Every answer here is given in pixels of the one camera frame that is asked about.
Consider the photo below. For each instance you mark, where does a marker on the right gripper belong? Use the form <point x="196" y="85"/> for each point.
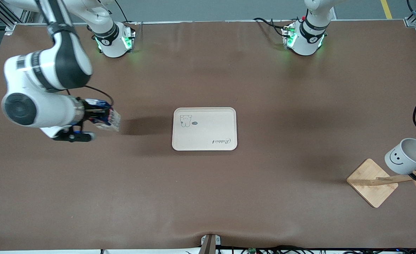
<point x="89" y="112"/>

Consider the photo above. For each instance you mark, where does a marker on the white rabbit print tray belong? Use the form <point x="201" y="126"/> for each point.
<point x="204" y="128"/>

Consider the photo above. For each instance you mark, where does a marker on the blue white milk carton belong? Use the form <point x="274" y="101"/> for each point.
<point x="114" y="121"/>

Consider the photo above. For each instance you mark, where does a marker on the metal table edge bracket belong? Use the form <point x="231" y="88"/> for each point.
<point x="210" y="243"/>

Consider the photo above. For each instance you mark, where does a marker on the wooden cup rack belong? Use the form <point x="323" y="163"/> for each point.
<point x="370" y="187"/>

